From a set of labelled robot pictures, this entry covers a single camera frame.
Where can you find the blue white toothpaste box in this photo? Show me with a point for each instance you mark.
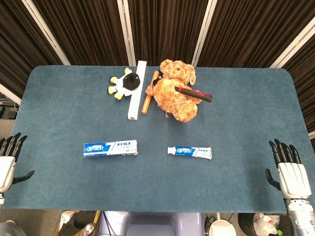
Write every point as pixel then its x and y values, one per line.
pixel 110 148

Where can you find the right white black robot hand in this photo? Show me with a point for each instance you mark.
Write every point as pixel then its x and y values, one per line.
pixel 294 179

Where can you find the dark brown curtain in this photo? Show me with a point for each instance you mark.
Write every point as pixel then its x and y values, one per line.
pixel 167 29

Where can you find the purple robot base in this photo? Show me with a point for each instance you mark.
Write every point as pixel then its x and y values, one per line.
pixel 152 225

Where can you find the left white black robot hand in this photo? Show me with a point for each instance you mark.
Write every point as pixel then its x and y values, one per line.
pixel 6 169

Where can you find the silver spray can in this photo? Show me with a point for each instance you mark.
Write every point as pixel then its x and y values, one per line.
pixel 89 228

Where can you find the white bowl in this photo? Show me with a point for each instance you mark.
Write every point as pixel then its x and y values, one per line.
pixel 222 228

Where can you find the white plush toy black hat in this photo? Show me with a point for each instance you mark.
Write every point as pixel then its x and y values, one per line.
pixel 124 86

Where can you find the wooden stick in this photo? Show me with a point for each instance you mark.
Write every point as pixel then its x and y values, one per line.
pixel 147 103

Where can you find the brown teddy bear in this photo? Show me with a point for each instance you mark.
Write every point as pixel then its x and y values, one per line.
pixel 169 91

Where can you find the white frame post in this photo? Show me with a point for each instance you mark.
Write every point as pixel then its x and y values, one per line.
pixel 46 32
pixel 292 44
pixel 204 32
pixel 126 32
pixel 9 93

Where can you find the blue white toothpaste tube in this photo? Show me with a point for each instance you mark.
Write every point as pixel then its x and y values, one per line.
pixel 189 152

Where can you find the black trash bin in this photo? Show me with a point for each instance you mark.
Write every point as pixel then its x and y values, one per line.
pixel 246 225

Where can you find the blue table cloth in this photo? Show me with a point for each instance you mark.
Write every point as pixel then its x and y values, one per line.
pixel 157 182

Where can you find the white strip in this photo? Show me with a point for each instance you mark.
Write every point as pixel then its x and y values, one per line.
pixel 137 91

